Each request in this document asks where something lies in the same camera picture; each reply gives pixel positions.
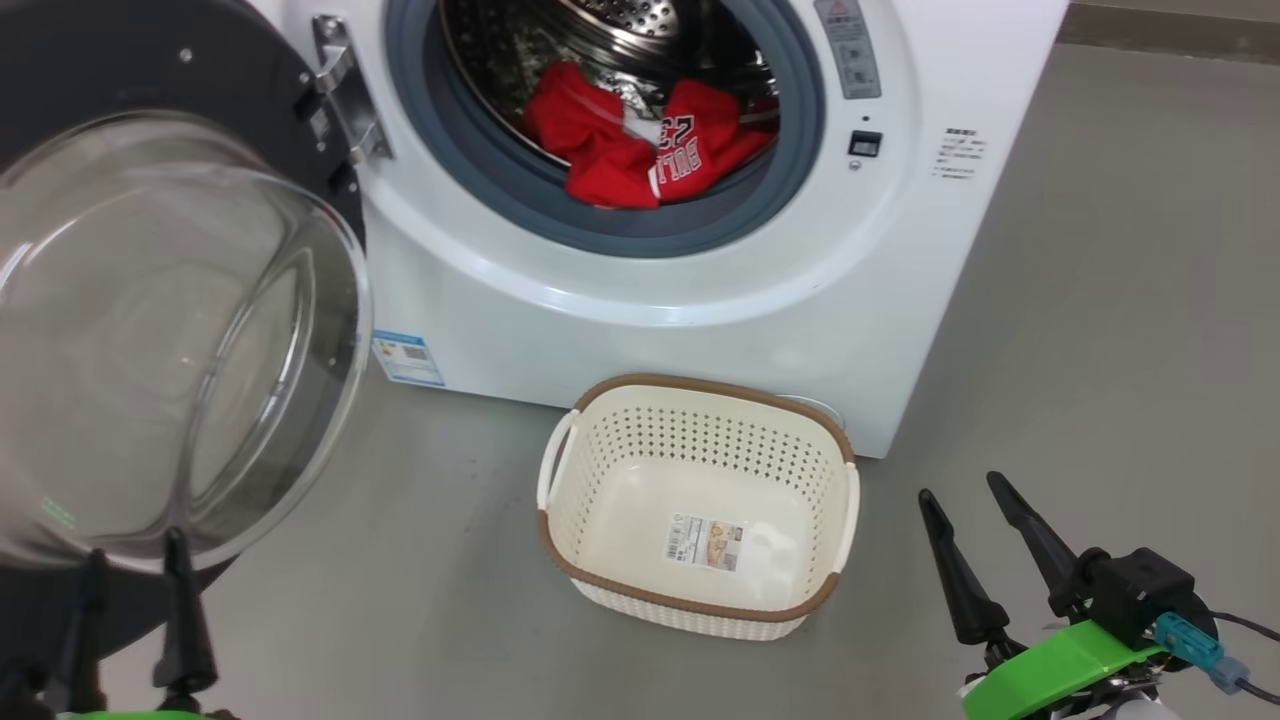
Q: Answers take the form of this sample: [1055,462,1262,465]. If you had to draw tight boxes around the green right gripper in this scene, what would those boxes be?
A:
[918,471,1169,720]

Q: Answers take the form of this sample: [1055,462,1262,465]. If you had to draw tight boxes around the cable with teal connector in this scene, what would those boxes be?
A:
[1153,612,1280,703]

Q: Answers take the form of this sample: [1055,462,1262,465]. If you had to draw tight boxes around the red and white jersey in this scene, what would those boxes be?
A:
[522,62,779,211]

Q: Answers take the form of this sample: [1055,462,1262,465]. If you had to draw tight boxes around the printed product label sticker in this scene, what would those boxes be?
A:
[666,514,745,573]

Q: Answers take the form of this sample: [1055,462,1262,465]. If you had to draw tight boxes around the dark grey glass washer door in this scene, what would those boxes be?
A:
[0,0,374,661]

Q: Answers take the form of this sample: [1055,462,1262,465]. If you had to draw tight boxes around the thin black cable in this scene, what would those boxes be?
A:
[1205,610,1280,643]

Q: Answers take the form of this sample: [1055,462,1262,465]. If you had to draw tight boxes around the white front-load washing machine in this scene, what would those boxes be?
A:
[245,0,1071,459]

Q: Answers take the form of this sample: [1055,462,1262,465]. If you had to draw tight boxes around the cream perforated laundry basket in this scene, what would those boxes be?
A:
[536,374,861,641]

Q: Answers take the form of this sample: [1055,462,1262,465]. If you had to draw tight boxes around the blue energy label sticker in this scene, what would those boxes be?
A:
[371,330,446,388]

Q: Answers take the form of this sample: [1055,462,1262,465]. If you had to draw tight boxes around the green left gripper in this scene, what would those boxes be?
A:
[45,527,236,720]

